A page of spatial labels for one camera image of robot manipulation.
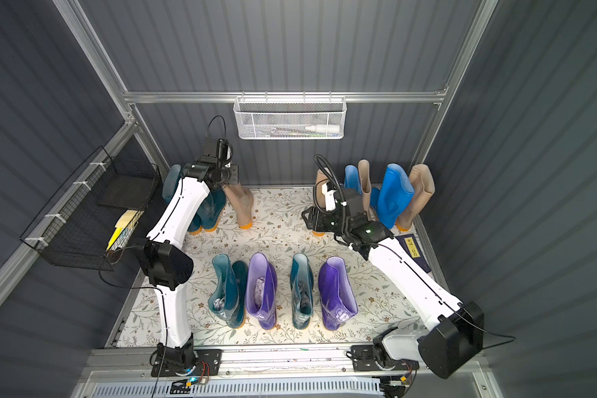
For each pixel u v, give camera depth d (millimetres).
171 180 907
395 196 879
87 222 722
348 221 559
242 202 996
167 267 532
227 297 651
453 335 385
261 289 740
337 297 600
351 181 889
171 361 643
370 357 724
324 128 866
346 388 705
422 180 866
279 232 1047
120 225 726
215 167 662
